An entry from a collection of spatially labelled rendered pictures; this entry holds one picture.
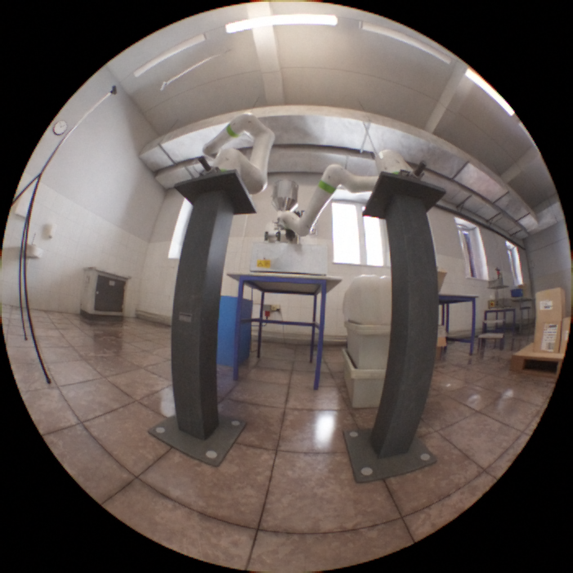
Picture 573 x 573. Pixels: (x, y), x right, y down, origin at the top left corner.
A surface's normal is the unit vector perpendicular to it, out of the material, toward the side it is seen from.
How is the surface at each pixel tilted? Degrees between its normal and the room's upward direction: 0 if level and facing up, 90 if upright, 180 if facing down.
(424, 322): 90
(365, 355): 96
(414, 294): 90
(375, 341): 96
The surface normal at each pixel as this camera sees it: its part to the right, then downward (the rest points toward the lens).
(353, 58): -0.07, 0.99
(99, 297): 0.99, 0.07
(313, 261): -0.08, -0.15
